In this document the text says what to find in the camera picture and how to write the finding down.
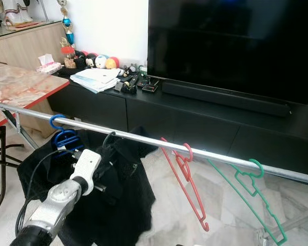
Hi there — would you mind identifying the black wire hanger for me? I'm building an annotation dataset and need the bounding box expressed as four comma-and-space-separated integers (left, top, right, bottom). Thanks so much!
106, 131, 120, 150

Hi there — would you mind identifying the black shirt green logo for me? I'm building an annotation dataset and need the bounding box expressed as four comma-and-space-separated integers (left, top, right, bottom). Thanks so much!
67, 126, 157, 246

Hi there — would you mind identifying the blue plastic hanger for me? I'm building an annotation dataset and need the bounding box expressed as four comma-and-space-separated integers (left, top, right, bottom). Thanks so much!
49, 114, 84, 153

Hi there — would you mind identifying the red plastic hanger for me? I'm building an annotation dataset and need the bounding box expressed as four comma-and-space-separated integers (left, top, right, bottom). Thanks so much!
159, 137, 210, 232

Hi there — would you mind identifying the green plastic hanger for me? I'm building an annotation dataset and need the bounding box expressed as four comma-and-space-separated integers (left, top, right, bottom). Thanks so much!
205, 158, 288, 245

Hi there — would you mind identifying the black polo shirt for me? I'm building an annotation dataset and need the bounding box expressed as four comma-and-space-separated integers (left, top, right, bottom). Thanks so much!
16, 131, 98, 206

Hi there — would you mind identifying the pink tissue box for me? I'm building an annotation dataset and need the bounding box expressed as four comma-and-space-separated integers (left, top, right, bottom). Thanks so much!
37, 53, 63, 73

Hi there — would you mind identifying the wooden glass-topped cabinet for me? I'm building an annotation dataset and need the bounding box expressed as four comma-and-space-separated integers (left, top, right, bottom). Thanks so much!
0, 22, 67, 70

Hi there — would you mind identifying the red lidded jar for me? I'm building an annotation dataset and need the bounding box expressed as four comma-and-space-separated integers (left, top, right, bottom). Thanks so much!
62, 45, 78, 69

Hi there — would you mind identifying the red tray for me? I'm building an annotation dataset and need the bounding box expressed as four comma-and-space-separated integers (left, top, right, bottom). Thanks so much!
18, 20, 44, 28

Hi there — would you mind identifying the white paper stack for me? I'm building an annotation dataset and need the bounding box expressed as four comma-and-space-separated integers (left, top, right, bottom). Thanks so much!
70, 68, 122, 94

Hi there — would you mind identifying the white porcelain figurine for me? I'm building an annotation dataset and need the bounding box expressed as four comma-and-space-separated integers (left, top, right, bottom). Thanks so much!
3, 0, 35, 26

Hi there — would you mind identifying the black white mouse plush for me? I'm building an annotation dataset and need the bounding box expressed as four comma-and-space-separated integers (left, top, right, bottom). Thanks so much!
85, 53, 97, 68

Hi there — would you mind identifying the blue gold trophy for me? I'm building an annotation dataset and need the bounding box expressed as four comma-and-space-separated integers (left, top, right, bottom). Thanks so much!
56, 0, 75, 48

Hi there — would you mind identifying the white round plush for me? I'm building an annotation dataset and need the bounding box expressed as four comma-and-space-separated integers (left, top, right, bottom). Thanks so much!
95, 54, 108, 69

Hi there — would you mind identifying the orange round plush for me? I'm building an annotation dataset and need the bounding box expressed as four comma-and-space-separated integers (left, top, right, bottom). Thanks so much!
106, 56, 120, 70

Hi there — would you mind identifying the small black electronic device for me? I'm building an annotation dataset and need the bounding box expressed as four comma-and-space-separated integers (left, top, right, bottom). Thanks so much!
141, 78, 160, 93

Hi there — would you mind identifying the black tv console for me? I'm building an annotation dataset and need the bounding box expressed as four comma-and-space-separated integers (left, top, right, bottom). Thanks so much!
49, 71, 308, 177

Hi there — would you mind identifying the black soundbar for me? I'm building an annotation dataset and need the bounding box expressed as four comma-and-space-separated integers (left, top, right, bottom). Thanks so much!
162, 80, 293, 117

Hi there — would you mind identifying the silver metal clothes rack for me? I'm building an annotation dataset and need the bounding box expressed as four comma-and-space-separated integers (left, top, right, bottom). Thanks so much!
0, 101, 308, 246

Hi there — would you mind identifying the black television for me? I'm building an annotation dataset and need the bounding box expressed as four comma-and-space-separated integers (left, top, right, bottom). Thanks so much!
148, 0, 308, 103

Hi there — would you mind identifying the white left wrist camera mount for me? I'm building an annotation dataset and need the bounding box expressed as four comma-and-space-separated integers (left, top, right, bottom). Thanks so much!
70, 149, 102, 195

